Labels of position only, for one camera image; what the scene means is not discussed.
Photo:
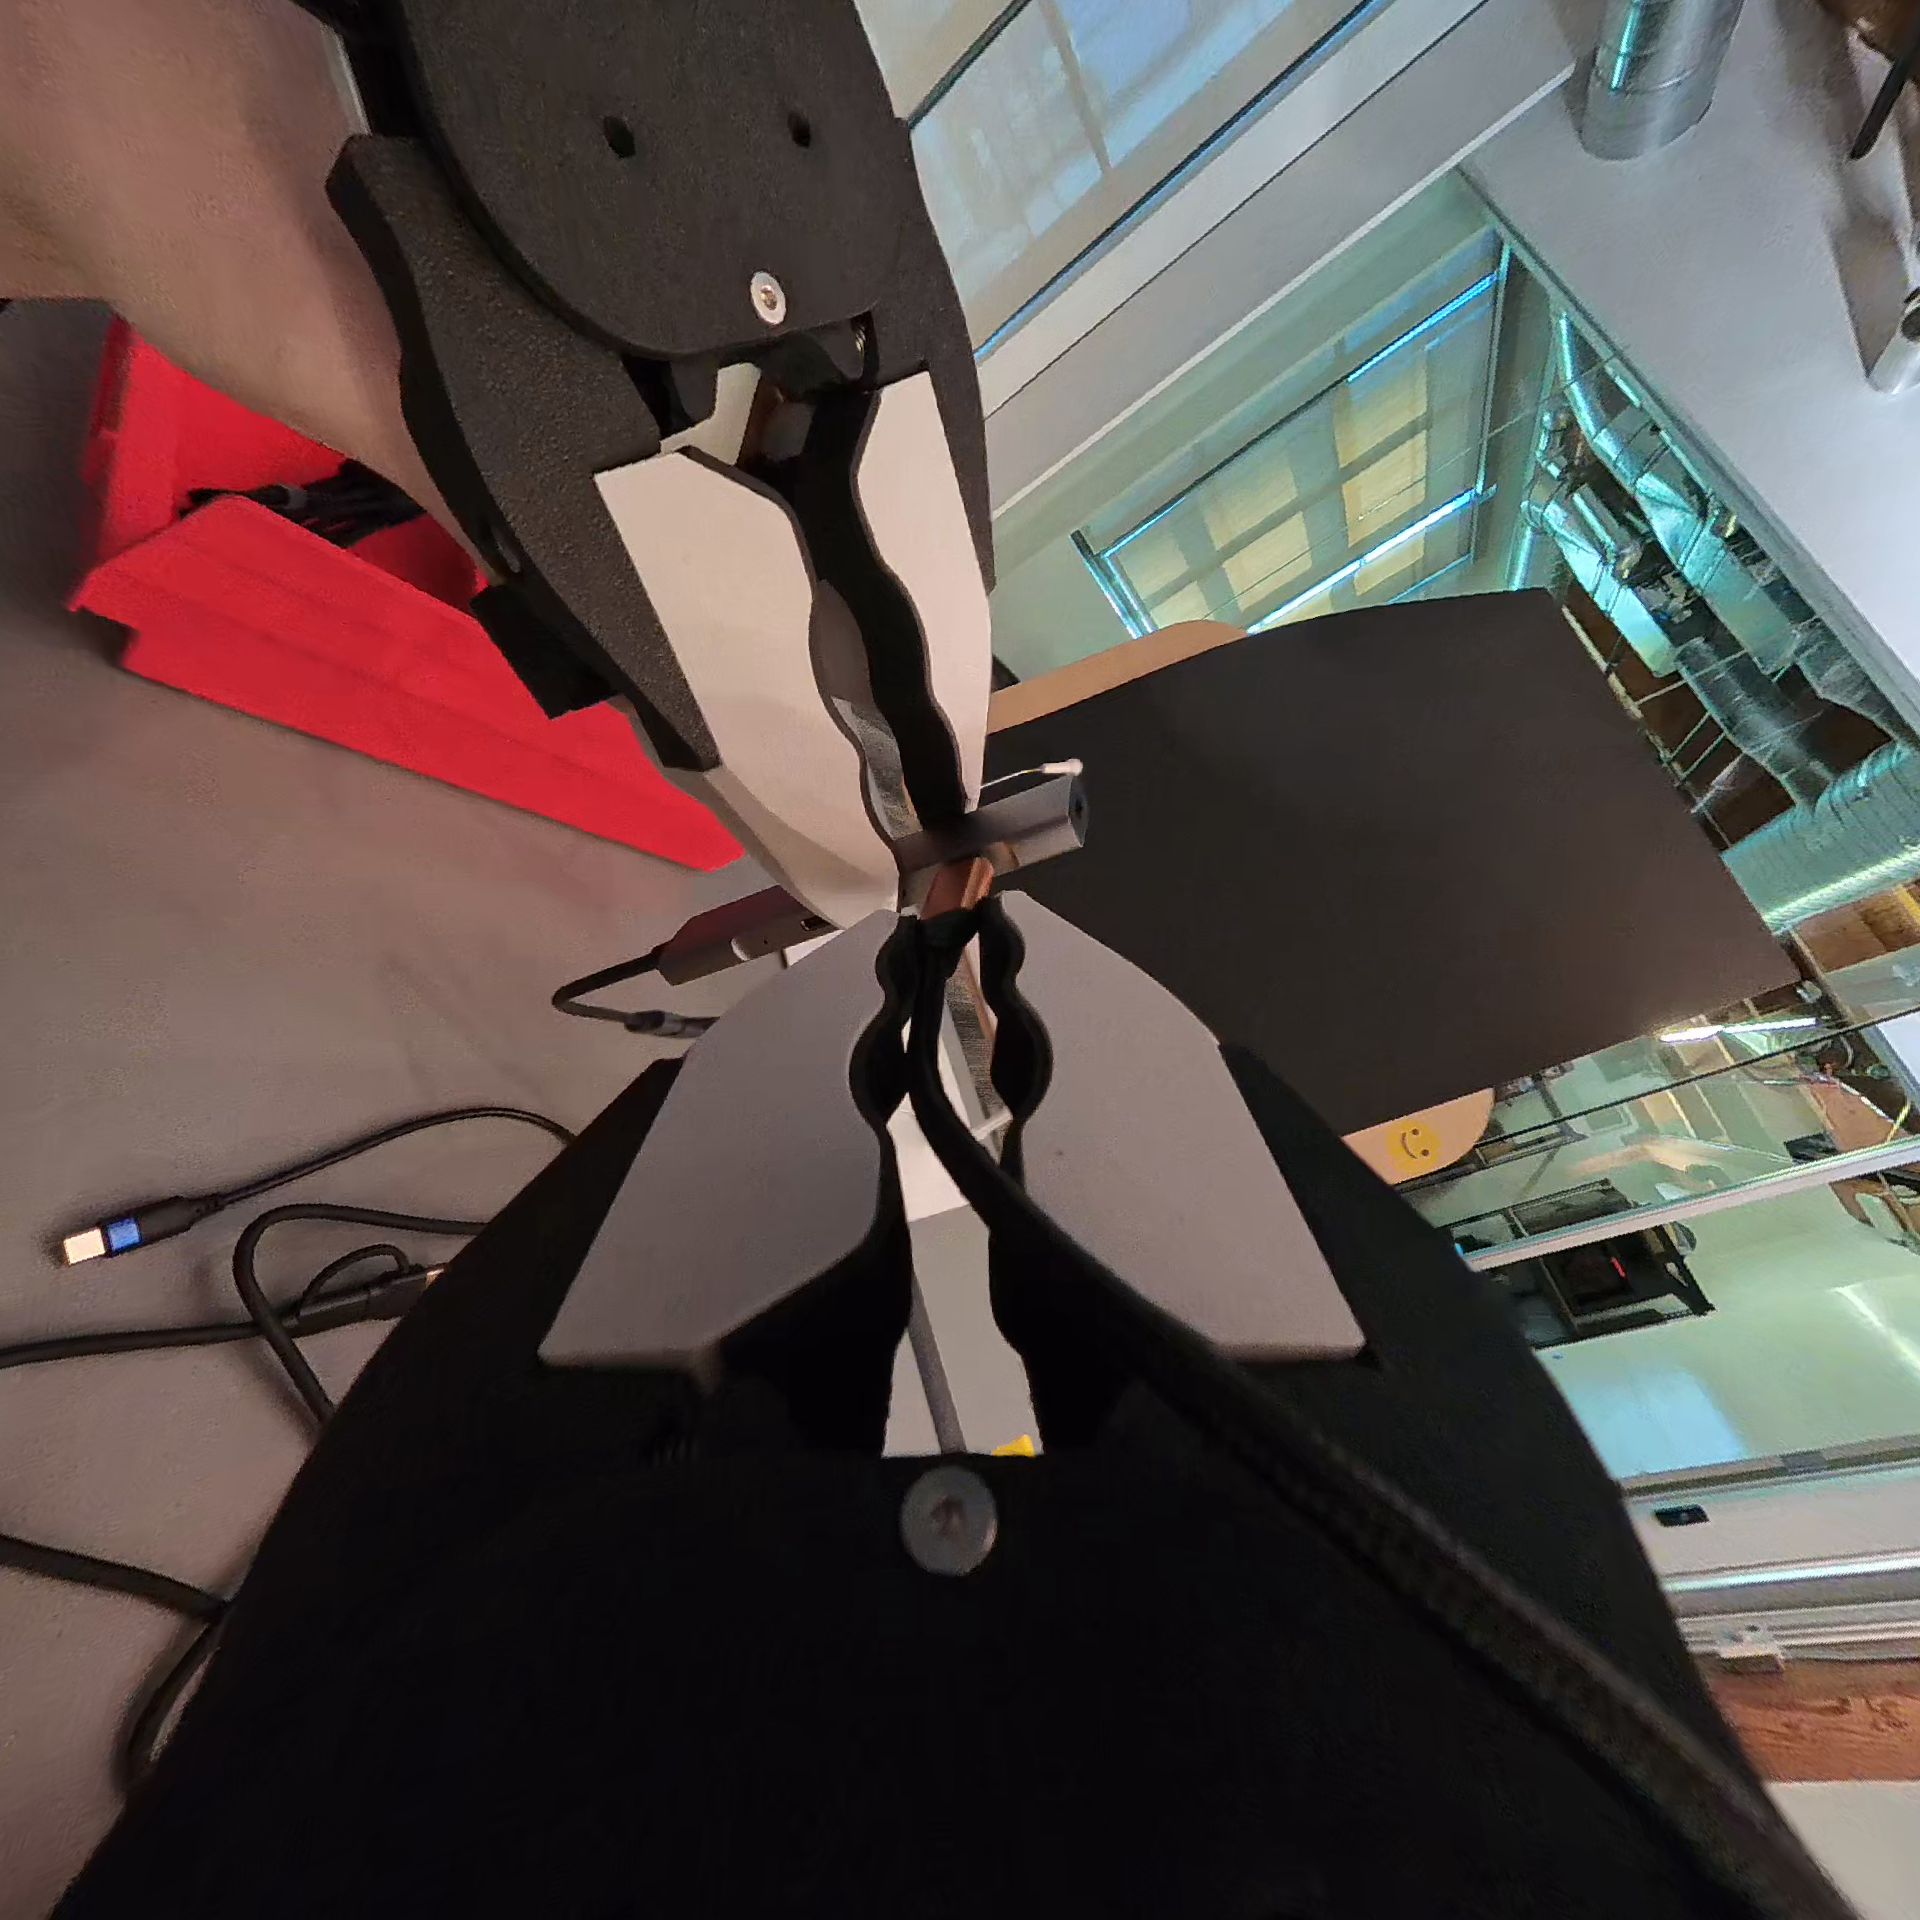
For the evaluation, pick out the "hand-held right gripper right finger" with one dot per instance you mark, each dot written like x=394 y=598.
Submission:
x=1155 y=1186

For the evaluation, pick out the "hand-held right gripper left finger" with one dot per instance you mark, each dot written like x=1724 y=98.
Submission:
x=736 y=1200

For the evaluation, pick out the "black divider panel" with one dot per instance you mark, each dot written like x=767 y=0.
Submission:
x=1350 y=838

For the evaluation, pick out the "shiny metal cylinder duct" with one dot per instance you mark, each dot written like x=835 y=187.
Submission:
x=1650 y=75

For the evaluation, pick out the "grey usb hub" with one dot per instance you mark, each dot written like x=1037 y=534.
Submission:
x=1035 y=833

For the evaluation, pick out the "silver ventilation duct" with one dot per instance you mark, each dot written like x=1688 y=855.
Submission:
x=1830 y=826

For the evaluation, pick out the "yellow smiley sticker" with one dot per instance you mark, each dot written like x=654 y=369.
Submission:
x=1413 y=1147

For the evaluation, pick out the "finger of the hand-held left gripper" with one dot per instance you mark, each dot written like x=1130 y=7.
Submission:
x=719 y=629
x=936 y=570

